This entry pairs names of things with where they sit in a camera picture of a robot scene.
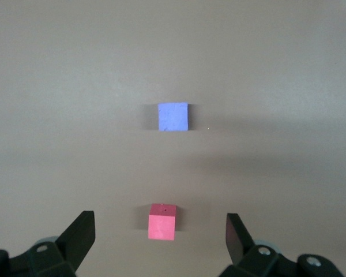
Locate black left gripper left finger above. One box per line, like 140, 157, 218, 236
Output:
8, 210, 96, 277

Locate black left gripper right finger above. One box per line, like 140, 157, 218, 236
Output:
220, 212, 299, 277

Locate pink foam cube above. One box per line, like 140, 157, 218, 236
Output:
147, 203, 177, 241

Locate violet foam cube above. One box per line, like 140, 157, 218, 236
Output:
157, 102, 189, 133

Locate brown table mat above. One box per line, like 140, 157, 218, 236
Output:
0, 0, 346, 277

